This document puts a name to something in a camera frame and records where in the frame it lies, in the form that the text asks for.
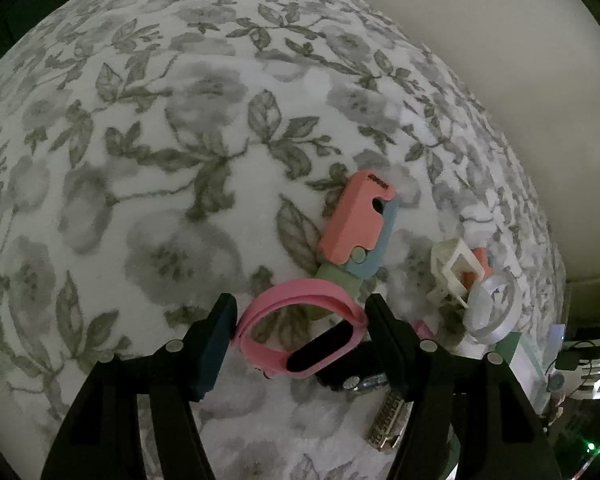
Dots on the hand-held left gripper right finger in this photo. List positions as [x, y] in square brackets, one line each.
[385, 345]

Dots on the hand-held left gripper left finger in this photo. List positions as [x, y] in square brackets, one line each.
[214, 345]

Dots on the pink translucent lighter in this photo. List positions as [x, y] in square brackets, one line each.
[423, 331]

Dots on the pink wristband with black screen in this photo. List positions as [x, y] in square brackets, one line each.
[280, 291]

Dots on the coral blue green toy knife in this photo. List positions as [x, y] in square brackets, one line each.
[352, 220]

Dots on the teal box with white inside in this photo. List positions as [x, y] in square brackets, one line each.
[522, 365]

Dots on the silver metal wristwatch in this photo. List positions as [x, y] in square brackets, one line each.
[387, 425]

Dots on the clear tape roll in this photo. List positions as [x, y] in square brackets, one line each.
[479, 312]

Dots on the orange plastic piece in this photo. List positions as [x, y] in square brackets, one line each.
[479, 260]

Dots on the white device with light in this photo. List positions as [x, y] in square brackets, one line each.
[558, 334]

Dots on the black power adapter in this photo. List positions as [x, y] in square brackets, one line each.
[572, 360]

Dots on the grey floral blanket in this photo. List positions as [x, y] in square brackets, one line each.
[155, 160]

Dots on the white plastic frame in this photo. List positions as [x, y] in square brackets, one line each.
[442, 260]

